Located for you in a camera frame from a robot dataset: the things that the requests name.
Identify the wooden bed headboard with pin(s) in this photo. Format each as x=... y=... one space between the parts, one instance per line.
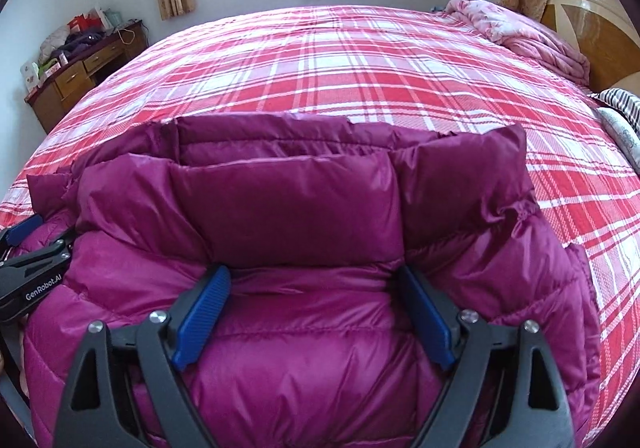
x=602 y=31

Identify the grey patterned pillow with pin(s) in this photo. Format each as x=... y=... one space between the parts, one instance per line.
x=623 y=135

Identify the striped pillow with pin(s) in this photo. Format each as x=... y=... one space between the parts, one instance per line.
x=627 y=103

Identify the brown wooden desk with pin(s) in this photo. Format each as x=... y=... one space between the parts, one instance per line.
x=64 y=89

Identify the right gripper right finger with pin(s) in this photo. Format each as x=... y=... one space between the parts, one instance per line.
x=502 y=386

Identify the magenta quilted down jacket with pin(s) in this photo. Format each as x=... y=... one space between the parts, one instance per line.
x=313 y=215

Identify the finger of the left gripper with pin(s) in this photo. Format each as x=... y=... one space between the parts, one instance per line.
x=35 y=257
x=13 y=236

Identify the red plaid bed sheet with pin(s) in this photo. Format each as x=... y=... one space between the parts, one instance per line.
x=433 y=72

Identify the pink folded quilt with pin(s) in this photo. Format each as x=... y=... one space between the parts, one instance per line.
x=525 y=37

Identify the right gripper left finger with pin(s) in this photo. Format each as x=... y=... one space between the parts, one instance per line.
x=98 y=408

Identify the clutter pile on desk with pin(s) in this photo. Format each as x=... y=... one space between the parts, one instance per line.
x=67 y=42

